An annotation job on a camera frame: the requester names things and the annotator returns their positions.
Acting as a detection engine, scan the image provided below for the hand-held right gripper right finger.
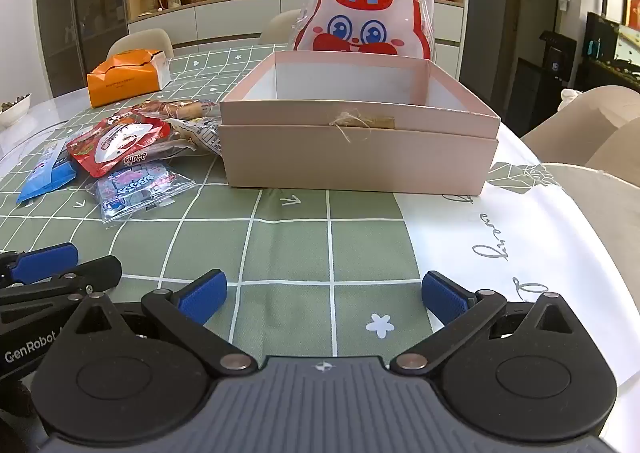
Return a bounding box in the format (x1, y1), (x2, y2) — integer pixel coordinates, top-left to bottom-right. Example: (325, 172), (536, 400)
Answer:
(389, 271), (583, 376)

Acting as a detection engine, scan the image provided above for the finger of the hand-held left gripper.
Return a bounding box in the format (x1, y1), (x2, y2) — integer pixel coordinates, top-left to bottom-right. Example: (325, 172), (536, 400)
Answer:
(0, 255), (122, 324)
(0, 242), (79, 284)

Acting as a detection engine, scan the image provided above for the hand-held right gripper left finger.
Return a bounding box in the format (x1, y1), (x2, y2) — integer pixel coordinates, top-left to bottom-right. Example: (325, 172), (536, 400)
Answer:
(75, 269), (258, 378)

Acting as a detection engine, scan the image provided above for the blue snack packet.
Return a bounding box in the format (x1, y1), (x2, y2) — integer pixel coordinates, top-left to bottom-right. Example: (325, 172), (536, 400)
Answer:
(16, 140), (78, 205)

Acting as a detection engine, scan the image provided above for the purple candy packet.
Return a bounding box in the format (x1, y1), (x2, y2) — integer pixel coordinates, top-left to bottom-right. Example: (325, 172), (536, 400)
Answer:
(86, 159), (197, 224)

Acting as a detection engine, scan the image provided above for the red snack packet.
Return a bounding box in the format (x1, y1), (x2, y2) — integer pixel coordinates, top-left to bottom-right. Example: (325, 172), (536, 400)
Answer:
(66, 114), (172, 178)

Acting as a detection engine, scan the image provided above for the pink cardboard gift box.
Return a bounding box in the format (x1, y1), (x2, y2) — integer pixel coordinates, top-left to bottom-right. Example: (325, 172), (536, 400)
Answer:
(218, 51), (502, 196)

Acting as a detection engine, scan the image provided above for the green checked tablecloth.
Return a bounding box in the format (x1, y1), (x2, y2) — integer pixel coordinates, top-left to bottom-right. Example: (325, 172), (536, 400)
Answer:
(0, 43), (436, 369)

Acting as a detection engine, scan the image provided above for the white bowl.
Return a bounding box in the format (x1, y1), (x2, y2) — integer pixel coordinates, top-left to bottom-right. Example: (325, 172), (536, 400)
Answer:
(0, 94), (33, 128)

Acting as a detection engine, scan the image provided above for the yellow silver snack packet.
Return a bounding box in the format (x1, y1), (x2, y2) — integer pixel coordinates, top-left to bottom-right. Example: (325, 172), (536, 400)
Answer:
(165, 117), (225, 156)

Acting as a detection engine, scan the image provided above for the long biscuit packet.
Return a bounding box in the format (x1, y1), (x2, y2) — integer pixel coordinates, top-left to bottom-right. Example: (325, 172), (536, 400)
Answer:
(135, 99), (221, 121)

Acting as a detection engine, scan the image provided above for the orange tissue box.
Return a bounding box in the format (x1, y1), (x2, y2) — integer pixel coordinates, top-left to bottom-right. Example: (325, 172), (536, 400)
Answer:
(86, 49), (172, 108)

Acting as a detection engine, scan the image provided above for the beige chair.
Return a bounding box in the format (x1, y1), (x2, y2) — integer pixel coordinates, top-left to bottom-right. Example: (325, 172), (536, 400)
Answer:
(106, 28), (175, 61)
(259, 9), (306, 44)
(520, 85), (640, 171)

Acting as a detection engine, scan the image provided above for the glass door cabinet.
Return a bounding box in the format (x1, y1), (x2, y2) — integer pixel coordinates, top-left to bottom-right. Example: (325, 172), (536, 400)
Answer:
(35, 0), (128, 98)

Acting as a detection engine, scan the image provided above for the black water dispenser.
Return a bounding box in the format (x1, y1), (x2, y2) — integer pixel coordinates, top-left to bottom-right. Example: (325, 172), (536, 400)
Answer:
(537, 31), (578, 88)

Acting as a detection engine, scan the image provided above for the black display cabinet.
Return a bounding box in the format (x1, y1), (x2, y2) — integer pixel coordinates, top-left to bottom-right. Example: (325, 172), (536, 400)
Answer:
(580, 10), (640, 94)

